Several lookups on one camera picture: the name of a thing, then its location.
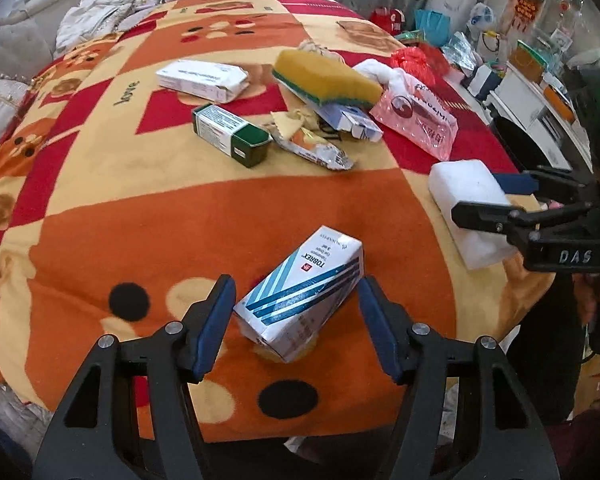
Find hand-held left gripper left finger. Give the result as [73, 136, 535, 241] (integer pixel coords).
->
[32, 274, 238, 480]

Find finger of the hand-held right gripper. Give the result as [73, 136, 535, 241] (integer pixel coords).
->
[451, 200, 533, 242]
[492, 169, 595, 202]

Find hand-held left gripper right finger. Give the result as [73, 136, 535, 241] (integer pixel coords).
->
[357, 276, 568, 480]

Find black trash bin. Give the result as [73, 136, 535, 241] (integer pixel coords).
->
[489, 114, 600, 421]

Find white foam block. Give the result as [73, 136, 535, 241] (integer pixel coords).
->
[427, 159, 523, 268]

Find blue striped white box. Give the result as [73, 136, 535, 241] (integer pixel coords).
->
[233, 225, 366, 364]

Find white tissue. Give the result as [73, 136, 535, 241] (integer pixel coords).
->
[352, 58, 411, 92]

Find yellow and green sponge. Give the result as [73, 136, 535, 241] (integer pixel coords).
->
[271, 49, 384, 111]

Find white tv cabinet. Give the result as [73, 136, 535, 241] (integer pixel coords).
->
[490, 60, 597, 171]

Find orange tray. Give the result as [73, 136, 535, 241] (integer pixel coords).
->
[545, 85, 577, 122]

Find white and navy box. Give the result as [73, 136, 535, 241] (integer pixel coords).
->
[472, 65, 504, 99]

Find pink plastic bag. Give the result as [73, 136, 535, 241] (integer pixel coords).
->
[369, 79, 459, 162]

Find orange cardboard box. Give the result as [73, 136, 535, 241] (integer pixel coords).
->
[517, 42, 552, 82]

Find orange red printed blanket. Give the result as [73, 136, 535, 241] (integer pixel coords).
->
[0, 0, 556, 443]

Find silver foil bag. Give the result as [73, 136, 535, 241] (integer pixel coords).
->
[442, 32, 477, 69]

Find red plastic bag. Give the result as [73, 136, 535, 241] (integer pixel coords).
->
[391, 44, 451, 86]

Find small blue and white box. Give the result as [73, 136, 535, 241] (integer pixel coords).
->
[316, 101, 384, 142]

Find white plastic bag blue print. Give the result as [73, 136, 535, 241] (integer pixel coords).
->
[467, 2, 499, 32]

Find red hanging ornament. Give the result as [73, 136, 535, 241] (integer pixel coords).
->
[500, 0, 537, 37]

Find teal shopping bag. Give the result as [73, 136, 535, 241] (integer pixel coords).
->
[415, 9, 452, 37]

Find crumpled snack wrapper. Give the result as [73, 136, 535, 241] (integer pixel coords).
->
[270, 111, 355, 172]

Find green and white box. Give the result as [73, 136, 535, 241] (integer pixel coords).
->
[191, 104, 272, 168]

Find red gift bag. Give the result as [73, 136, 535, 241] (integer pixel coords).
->
[370, 6, 407, 36]

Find crumpled beige paper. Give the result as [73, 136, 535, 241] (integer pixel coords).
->
[299, 39, 333, 58]

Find long white carton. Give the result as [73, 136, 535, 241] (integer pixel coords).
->
[155, 59, 250, 105]

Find patterned pillows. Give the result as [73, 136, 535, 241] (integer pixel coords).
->
[55, 0, 147, 56]

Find grey padded headboard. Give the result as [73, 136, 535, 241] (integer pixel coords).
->
[0, 20, 57, 92]

